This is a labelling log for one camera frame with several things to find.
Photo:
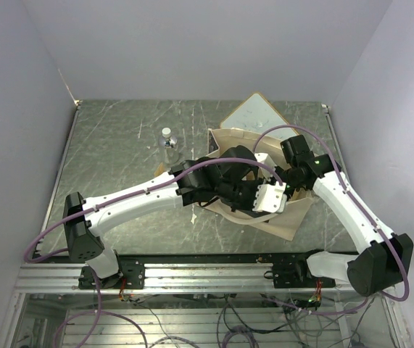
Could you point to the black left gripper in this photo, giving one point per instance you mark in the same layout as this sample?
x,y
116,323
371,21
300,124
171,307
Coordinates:
x,y
249,207

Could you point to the cream canvas tote bag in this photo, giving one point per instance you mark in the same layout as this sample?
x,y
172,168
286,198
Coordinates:
x,y
284,224

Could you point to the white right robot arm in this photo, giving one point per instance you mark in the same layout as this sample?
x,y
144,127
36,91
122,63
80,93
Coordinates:
x,y
383,257

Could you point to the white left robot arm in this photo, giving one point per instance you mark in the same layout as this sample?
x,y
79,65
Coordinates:
x,y
231,178

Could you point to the yellow-framed small whiteboard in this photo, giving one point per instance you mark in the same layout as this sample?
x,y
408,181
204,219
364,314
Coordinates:
x,y
255,114

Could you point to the beige squeeze tube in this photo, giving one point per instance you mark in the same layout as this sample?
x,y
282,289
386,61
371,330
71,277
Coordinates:
x,y
162,168

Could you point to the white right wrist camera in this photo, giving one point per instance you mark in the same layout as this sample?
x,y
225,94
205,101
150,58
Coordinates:
x,y
265,159

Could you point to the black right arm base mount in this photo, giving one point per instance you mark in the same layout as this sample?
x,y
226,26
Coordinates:
x,y
290,270

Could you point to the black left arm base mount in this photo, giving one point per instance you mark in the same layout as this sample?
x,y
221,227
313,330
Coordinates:
x,y
131,275

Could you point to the aluminium front frame rail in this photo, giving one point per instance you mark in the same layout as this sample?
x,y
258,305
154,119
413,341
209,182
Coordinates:
x,y
162,279

